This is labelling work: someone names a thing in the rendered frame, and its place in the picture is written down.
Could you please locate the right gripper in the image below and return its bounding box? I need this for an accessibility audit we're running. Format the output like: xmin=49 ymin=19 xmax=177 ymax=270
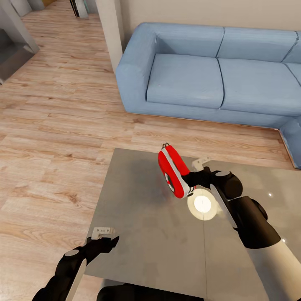
xmin=181 ymin=167 xmax=210 ymax=187

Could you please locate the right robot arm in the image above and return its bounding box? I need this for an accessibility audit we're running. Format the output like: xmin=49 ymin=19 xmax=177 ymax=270
xmin=181 ymin=156 xmax=301 ymax=301

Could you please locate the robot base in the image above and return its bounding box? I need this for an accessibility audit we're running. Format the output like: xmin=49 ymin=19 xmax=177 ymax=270
xmin=96 ymin=278 xmax=205 ymax=301

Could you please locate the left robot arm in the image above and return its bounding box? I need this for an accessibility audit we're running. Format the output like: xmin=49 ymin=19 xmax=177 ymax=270
xmin=32 ymin=227 xmax=119 ymax=301

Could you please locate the radio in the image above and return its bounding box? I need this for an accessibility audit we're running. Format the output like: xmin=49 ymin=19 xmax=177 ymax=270
xmin=158 ymin=143 xmax=196 ymax=199

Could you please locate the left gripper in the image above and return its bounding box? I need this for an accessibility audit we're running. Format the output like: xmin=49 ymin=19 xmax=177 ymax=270
xmin=87 ymin=237 xmax=119 ymax=258

